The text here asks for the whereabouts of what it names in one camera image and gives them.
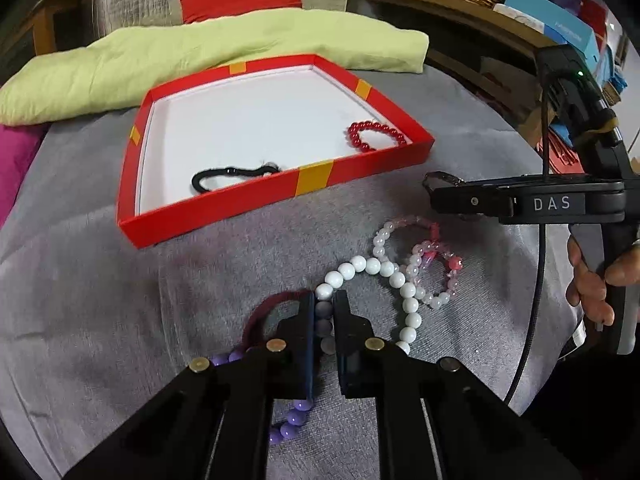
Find red cardboard box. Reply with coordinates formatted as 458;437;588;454
116;53;435;249

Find person's right hand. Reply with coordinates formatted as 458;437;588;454
565;237;640;326

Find light green cloth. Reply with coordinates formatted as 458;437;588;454
0;12;430;126

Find white bead bracelet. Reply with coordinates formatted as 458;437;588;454
314;255;423;356

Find purple bead bracelet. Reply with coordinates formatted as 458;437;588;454
210;350;316;446

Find person's right forearm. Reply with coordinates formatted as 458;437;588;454
520;327;640;463

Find silver bangle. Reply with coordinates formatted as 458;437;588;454
423;171;468;192

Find black cable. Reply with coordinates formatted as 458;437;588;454
502;77;556;407

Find pale translucent bead bracelet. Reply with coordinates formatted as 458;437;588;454
406;241;464;310

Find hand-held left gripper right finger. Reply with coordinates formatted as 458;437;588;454
332;290;583;480

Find black hair tie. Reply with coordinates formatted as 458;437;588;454
191;161;281;195

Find blue cardboard box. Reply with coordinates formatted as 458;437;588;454
504;0;601;63

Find red bead bracelet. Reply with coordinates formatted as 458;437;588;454
346;120;408;152

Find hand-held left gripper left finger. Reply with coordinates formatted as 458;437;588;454
65;291;317;480

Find maroon hair tie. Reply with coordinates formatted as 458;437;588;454
241;290;313;357

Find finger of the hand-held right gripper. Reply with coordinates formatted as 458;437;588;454
430;181;517;224

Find wooden shelf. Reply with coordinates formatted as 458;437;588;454
350;0;551;128

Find magenta cushion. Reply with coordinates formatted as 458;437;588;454
0;122;49;227

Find small pink bead bracelet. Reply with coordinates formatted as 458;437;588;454
372;216;442;263

